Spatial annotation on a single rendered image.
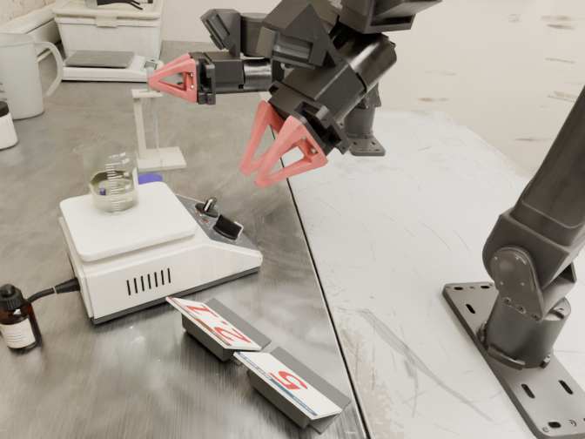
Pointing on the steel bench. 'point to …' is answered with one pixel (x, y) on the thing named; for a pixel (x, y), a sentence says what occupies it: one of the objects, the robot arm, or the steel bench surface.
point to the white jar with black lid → (6, 127)
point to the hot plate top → (126, 223)
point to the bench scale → (108, 66)
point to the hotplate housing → (153, 273)
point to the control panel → (213, 225)
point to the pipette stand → (172, 155)
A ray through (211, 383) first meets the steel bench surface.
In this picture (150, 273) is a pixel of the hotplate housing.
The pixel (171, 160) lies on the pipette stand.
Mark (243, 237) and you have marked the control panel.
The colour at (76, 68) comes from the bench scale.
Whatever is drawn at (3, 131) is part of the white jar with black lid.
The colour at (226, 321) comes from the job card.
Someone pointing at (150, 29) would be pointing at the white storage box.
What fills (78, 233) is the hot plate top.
